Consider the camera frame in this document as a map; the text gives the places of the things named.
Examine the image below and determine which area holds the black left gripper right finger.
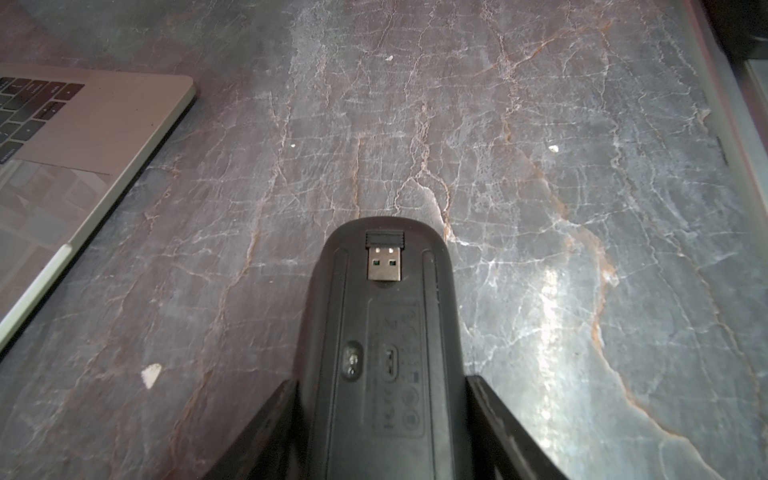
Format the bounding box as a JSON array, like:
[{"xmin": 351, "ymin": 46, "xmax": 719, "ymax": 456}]
[{"xmin": 466, "ymin": 375, "xmax": 567, "ymax": 480}]

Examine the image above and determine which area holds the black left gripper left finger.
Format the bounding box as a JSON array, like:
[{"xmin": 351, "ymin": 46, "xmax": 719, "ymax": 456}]
[{"xmin": 202, "ymin": 379, "xmax": 298, "ymax": 480}]

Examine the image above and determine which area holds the black wireless mouse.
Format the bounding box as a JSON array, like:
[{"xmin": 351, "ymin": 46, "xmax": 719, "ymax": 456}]
[{"xmin": 297, "ymin": 217, "xmax": 473, "ymax": 479}]

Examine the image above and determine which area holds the small usb mouse receiver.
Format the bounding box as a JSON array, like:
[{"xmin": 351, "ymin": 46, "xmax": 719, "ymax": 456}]
[{"xmin": 365, "ymin": 230, "xmax": 405, "ymax": 282}]

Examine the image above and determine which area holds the silver laptop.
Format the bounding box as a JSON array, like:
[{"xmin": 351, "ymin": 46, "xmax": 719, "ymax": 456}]
[{"xmin": 1, "ymin": 63, "xmax": 197, "ymax": 345}]

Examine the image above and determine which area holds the aluminium front rail frame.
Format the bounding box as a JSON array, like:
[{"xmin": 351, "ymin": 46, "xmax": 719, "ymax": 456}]
[{"xmin": 683, "ymin": 0, "xmax": 768, "ymax": 217}]

